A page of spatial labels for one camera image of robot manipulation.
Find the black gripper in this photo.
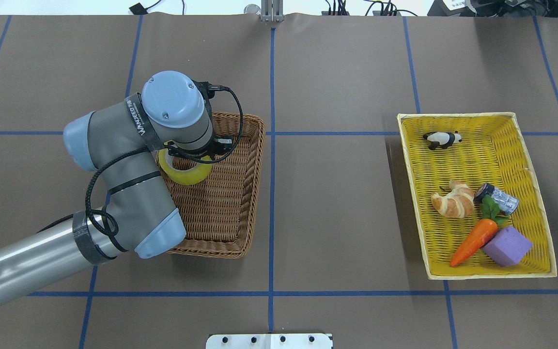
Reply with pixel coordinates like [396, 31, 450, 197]
[209, 137, 234, 158]

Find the yellow tape roll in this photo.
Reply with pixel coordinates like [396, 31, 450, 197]
[157, 149, 213, 186]

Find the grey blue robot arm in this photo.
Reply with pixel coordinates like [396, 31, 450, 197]
[0, 71, 240, 307]

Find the brown wicker basket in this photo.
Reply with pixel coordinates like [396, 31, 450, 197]
[155, 112, 265, 259]

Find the yellow woven basket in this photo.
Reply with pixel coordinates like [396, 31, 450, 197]
[397, 112, 558, 280]

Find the toy panda figure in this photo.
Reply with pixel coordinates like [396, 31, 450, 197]
[422, 131, 463, 151]

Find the toy croissant bread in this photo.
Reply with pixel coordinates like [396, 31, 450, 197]
[431, 179, 475, 219]

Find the orange toy carrot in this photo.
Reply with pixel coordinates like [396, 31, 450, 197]
[449, 219, 498, 267]

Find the small silver can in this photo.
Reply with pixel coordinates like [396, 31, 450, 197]
[474, 182, 520, 216]

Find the purple foam cube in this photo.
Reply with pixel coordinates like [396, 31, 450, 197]
[482, 226, 533, 267]

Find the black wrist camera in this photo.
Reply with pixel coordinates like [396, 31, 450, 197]
[193, 81, 231, 114]

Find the aluminium frame post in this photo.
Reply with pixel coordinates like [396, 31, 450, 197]
[260, 0, 285, 23]

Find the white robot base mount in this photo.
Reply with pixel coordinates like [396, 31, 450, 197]
[205, 333, 334, 349]

